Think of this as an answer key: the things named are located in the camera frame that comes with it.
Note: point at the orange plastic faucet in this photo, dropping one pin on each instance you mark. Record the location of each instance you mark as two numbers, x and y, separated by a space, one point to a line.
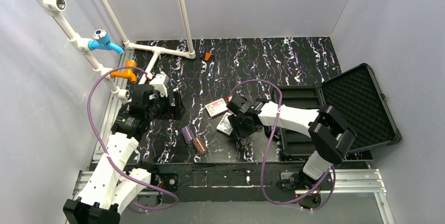
127 73

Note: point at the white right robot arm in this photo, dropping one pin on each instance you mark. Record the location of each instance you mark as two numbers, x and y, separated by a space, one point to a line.
330 133

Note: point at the blue playing card deck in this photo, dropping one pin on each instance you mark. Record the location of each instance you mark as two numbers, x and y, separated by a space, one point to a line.
224 125

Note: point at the red playing card deck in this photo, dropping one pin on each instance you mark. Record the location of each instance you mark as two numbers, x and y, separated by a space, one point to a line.
216 108

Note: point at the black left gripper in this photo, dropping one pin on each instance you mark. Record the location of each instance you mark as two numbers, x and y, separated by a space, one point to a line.
177 103

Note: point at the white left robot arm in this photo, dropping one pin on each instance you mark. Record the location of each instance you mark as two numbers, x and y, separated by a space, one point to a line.
110 189

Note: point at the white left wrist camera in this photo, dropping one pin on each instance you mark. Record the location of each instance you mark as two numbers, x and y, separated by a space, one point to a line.
160 82

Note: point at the black poker set case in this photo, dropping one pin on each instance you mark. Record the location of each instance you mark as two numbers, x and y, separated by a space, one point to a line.
356 93

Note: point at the white pvc pipe frame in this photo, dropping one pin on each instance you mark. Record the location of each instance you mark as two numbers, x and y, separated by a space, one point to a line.
55 8

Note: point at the blue plastic faucet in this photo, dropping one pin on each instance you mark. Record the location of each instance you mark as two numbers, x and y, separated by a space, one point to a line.
101 40

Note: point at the small orange black clip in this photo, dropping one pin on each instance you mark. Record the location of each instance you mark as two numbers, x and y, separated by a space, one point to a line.
207 57

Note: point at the aluminium rail frame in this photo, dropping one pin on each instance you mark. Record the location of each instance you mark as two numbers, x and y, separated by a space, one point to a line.
269 164

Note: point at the purple poker chip stack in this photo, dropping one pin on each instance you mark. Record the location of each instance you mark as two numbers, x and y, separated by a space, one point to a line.
188 134

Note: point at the orange black poker chip stack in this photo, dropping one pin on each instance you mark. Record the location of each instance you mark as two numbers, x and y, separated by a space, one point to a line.
200 146

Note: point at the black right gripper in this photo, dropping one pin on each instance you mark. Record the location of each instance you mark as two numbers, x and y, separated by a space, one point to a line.
241 125

